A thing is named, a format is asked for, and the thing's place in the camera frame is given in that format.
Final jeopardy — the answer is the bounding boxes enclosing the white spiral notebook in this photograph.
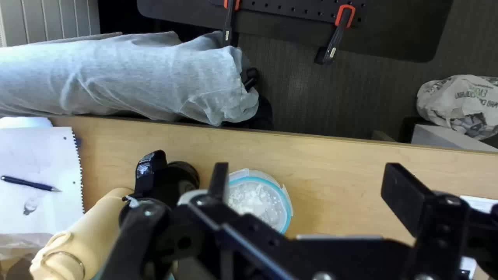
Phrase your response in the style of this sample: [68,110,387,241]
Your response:
[0,126,84,235]

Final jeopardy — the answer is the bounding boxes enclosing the black pen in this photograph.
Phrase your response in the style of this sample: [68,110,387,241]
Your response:
[0,176,61,193]

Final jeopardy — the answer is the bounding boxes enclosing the crumpled white plastic bag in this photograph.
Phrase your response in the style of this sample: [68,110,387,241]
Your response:
[415,74,498,140]

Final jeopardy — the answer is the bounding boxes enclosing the black pegboard panel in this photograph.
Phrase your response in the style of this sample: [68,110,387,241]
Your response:
[137,0,454,62]

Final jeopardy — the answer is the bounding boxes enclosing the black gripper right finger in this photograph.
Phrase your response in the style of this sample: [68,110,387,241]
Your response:
[381,163,437,242]

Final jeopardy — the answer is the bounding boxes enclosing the grey cloth on chair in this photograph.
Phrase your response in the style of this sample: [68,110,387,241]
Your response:
[0,31,260,126]

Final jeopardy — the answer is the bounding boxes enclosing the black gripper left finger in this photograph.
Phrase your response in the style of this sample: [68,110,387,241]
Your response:
[134,149,166,199]

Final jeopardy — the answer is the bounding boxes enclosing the orange black clamp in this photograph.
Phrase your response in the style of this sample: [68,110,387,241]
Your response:
[314,4,356,64]
[222,0,241,45]

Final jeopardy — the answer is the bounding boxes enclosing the black mug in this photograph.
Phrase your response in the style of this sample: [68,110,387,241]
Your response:
[166,162,199,205]

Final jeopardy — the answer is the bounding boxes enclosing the clear container with teal lid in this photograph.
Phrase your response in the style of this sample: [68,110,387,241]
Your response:
[177,168,296,236]

